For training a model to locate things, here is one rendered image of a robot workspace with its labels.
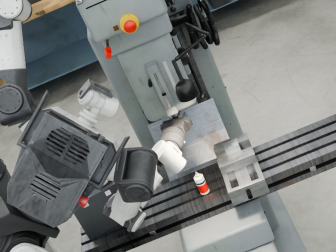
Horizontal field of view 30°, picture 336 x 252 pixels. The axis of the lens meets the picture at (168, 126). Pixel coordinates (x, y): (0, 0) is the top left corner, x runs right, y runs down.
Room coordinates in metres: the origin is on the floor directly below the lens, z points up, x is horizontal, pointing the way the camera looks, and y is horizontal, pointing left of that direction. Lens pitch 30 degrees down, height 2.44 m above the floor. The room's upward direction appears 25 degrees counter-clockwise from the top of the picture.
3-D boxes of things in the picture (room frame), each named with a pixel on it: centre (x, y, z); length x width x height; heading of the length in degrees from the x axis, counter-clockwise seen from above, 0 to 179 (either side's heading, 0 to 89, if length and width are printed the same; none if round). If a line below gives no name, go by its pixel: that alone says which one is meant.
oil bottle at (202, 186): (2.06, -0.02, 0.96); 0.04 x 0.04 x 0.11
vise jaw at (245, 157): (2.04, -0.19, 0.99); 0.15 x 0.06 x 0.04; 83
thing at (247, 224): (2.11, -0.05, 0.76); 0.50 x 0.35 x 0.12; 175
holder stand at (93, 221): (2.16, 0.39, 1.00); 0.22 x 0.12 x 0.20; 95
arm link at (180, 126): (2.02, -0.01, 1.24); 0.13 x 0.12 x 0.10; 67
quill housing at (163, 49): (2.11, -0.05, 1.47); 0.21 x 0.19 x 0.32; 85
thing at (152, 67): (2.00, -0.04, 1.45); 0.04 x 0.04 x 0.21; 85
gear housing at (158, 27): (2.15, -0.05, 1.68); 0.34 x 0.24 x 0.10; 175
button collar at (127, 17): (1.88, -0.03, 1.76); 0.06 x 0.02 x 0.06; 85
